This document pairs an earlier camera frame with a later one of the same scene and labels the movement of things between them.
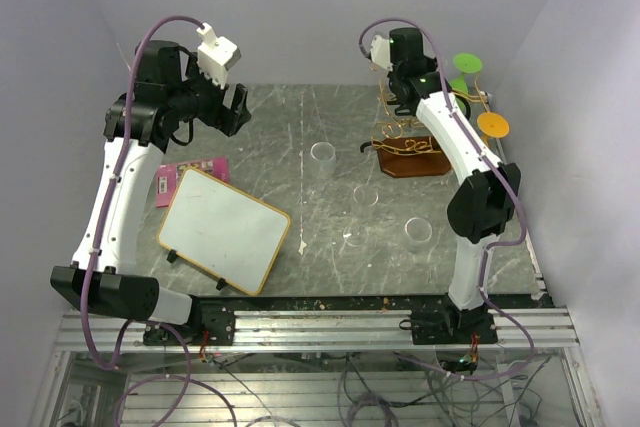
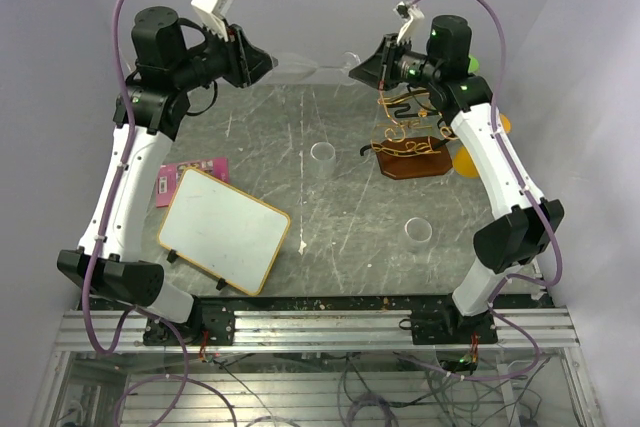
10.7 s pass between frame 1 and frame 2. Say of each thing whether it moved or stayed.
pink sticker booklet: stayed
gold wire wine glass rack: stayed
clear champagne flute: moved
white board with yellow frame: stayed
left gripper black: moved
